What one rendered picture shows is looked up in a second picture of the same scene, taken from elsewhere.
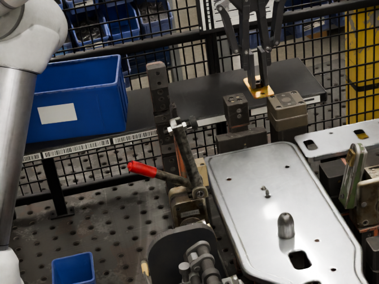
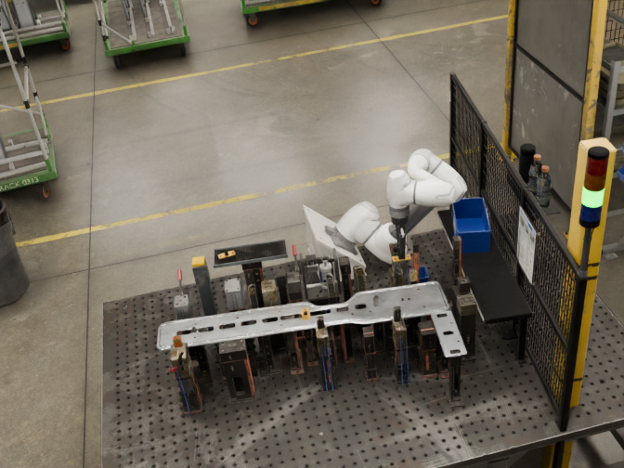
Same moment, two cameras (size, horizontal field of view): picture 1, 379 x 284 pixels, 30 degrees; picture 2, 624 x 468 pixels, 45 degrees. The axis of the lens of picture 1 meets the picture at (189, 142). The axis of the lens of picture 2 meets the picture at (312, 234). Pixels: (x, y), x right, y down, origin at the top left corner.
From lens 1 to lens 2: 3.43 m
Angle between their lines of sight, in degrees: 76
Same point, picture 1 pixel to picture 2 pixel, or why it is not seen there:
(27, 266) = (441, 266)
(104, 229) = not seen: hidden behind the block
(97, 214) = not seen: hidden behind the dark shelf
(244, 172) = (422, 293)
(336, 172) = (422, 325)
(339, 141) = (443, 324)
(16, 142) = (412, 213)
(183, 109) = (475, 270)
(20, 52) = not seen: hidden behind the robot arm
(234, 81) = (504, 287)
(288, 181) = (412, 306)
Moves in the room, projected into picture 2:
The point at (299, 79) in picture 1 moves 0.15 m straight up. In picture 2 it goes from (501, 311) to (503, 285)
